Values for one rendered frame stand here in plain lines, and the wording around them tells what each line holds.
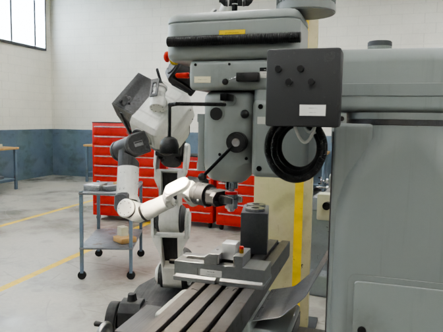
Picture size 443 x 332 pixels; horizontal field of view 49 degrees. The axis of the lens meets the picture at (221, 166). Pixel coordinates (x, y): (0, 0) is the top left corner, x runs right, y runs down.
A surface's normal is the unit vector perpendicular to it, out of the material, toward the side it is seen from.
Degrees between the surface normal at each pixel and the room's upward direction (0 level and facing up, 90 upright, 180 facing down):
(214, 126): 90
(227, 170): 117
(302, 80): 90
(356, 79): 90
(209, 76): 90
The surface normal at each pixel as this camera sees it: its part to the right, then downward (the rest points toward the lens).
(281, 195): -0.30, 0.09
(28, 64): 0.95, 0.04
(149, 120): -0.06, -0.44
